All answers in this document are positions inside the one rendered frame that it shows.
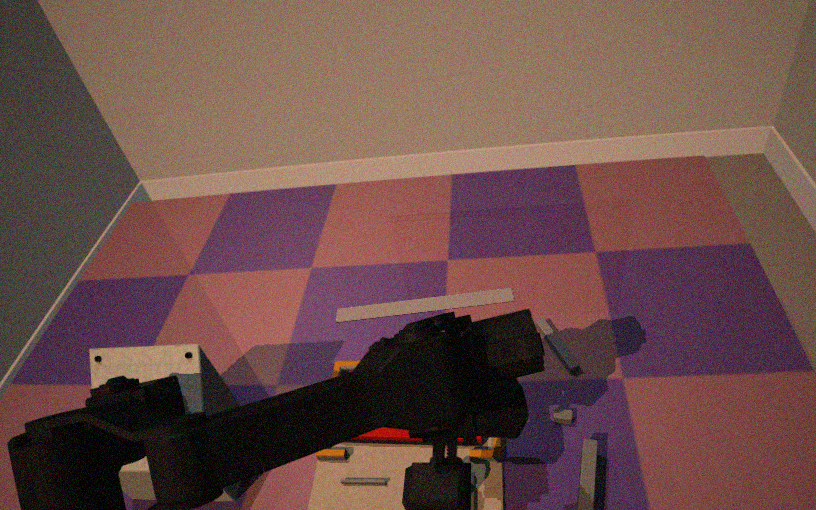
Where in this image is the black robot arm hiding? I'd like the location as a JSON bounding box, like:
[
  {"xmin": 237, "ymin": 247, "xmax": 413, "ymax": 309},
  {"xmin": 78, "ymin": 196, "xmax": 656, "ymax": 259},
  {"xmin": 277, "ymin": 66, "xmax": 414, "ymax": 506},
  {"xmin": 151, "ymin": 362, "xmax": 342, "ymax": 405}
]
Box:
[{"xmin": 8, "ymin": 309, "xmax": 545, "ymax": 510}]

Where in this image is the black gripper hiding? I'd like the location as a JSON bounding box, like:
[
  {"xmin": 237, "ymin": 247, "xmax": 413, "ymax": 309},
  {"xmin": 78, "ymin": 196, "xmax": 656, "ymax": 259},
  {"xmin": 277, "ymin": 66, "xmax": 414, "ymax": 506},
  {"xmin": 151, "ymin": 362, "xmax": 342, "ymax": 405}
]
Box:
[{"xmin": 402, "ymin": 420, "xmax": 471, "ymax": 510}]

